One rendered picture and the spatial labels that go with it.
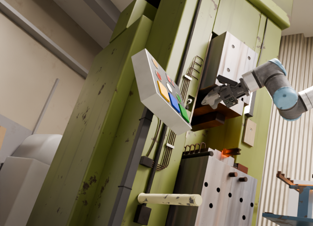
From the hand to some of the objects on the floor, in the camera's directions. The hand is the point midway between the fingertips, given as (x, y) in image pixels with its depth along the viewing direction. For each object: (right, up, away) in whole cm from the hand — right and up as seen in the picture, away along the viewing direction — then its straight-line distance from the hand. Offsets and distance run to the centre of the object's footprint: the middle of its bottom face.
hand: (203, 101), depth 150 cm
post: (-50, -90, -37) cm, 110 cm away
